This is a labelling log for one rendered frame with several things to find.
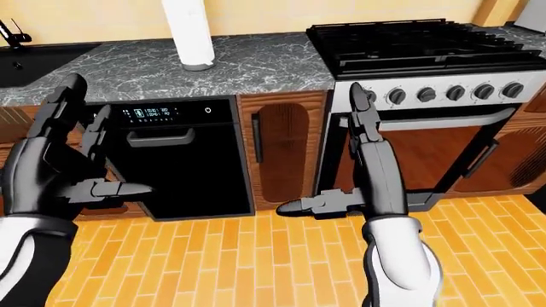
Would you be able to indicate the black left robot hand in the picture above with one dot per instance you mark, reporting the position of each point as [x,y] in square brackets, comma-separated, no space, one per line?
[38,169]

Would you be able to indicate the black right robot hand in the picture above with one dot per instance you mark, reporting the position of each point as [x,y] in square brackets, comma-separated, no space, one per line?
[379,172]

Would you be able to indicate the wooden cabinet under sink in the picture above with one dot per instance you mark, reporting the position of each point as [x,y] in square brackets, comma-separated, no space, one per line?
[17,128]

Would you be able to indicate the silver oven with glass door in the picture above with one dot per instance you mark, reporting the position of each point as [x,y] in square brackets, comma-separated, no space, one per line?
[431,140]

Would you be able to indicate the black oven knob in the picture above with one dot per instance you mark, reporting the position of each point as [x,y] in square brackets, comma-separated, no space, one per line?
[455,92]
[512,89]
[397,96]
[484,91]
[426,94]

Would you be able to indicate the narrow wooden cabinet door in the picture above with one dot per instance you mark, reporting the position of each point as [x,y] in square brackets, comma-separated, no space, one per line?
[281,150]

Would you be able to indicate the black kitchen sink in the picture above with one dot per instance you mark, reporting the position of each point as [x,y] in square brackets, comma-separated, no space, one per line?
[30,65]

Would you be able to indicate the black gas stove top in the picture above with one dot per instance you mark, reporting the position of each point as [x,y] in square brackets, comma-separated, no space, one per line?
[420,48]

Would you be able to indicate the black sink faucet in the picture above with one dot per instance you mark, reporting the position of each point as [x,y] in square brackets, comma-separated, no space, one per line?
[12,35]

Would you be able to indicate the black dishwasher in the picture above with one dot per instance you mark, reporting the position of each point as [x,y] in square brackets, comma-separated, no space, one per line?
[183,156]

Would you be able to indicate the white paper towel roll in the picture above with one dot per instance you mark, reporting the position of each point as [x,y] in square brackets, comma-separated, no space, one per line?
[189,33]

